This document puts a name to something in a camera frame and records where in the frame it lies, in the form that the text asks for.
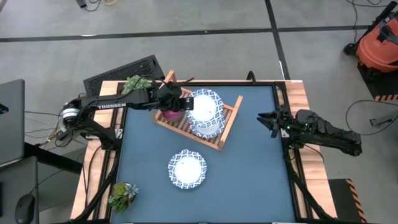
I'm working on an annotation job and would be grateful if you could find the grey laptop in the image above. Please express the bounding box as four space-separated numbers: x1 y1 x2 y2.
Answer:
0 79 25 166

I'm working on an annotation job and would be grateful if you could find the black diagonal frame strut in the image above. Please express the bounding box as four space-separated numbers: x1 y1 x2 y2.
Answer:
70 152 121 223
284 149 335 222

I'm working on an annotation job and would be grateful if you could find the orange shop vacuum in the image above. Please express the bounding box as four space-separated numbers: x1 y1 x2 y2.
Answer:
343 1 398 74

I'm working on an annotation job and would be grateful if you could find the black computer mouse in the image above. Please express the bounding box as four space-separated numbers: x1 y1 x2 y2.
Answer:
14 194 36 224

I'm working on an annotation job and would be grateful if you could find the black table frame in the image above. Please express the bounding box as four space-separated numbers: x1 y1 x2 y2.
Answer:
98 80 312 224

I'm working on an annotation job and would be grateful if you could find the black hazard striped mat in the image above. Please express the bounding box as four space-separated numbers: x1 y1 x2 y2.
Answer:
357 62 398 102
328 179 368 224

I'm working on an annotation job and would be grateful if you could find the grey metal bracket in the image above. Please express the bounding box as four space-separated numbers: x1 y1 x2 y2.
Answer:
369 110 398 128

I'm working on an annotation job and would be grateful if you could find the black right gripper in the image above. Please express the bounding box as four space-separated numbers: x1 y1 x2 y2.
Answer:
257 107 295 139

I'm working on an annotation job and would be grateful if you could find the dark grey desk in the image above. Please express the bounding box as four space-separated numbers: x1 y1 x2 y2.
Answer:
0 155 40 224

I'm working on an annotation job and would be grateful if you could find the pink plastic bowl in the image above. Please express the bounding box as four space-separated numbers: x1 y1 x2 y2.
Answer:
161 108 187 123

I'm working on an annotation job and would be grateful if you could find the pale green plant grey pot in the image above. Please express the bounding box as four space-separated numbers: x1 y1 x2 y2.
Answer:
123 75 153 94

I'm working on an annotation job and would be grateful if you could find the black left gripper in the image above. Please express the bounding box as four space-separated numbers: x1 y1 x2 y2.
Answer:
152 83 195 111

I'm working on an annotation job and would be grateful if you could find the black floor cable loop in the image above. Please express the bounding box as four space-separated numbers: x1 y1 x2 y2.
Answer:
345 99 398 136

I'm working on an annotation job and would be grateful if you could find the wooden slatted shelf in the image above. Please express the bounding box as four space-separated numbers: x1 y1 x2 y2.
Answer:
154 69 244 152

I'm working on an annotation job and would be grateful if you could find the green succulent plant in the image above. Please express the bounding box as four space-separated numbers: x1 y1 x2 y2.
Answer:
108 182 139 213

